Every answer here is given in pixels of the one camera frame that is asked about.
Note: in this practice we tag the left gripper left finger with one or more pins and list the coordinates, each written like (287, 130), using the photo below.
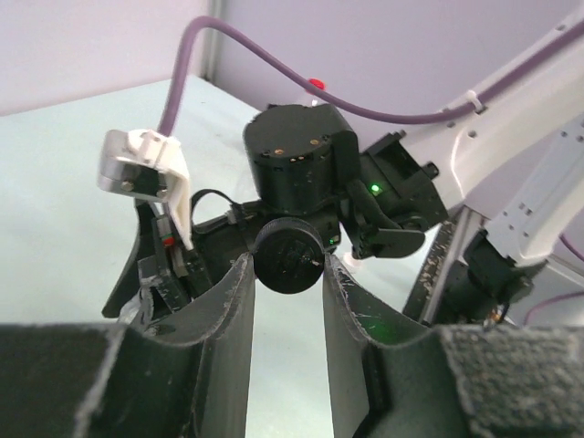
(186, 376)

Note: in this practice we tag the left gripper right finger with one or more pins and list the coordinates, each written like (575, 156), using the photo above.
(389, 376)

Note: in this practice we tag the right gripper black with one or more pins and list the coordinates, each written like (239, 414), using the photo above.
(170, 276)

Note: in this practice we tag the black bottle cap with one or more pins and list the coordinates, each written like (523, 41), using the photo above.
(288, 256)

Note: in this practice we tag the red bottle cap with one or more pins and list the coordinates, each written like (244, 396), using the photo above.
(319, 84)

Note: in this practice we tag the short clear bottle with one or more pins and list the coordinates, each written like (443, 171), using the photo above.
(138, 311)

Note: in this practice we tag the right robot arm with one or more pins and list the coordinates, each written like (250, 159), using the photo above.
(325, 171)

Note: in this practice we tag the white bottle cap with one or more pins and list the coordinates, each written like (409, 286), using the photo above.
(352, 264)

